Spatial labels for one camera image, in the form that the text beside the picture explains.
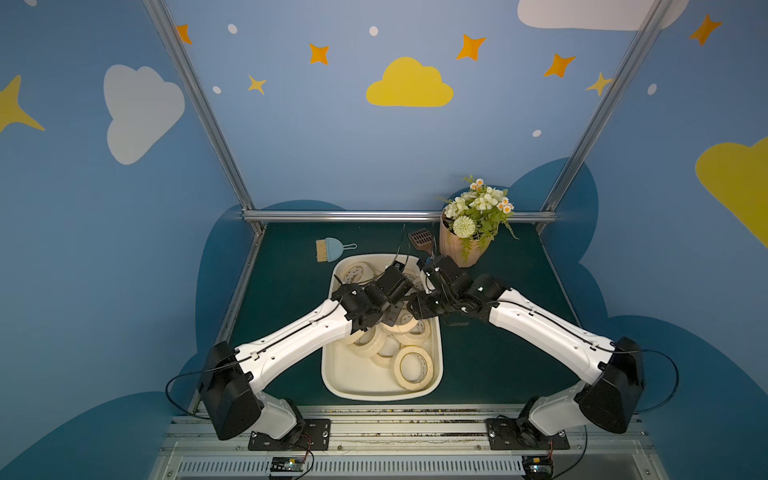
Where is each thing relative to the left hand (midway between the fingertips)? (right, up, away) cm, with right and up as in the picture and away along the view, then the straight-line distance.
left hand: (387, 297), depth 79 cm
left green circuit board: (-25, -40, -7) cm, 47 cm away
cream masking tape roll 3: (-4, -14, +3) cm, 15 cm away
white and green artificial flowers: (+27, +23, +9) cm, 37 cm away
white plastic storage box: (-11, -23, +4) cm, 26 cm away
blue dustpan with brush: (-22, +13, +36) cm, 44 cm away
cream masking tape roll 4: (+8, -13, +6) cm, 16 cm away
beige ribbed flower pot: (+22, +13, +23) cm, 35 cm away
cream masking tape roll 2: (-10, +5, +22) cm, 25 cm away
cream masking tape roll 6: (+4, -5, -6) cm, 9 cm away
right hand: (+8, -1, 0) cm, 8 cm away
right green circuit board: (+37, -41, -6) cm, 56 cm away
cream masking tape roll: (+8, -21, +7) cm, 24 cm away
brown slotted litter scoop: (+14, +18, +36) cm, 43 cm away
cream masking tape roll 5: (0, -18, +6) cm, 19 cm away
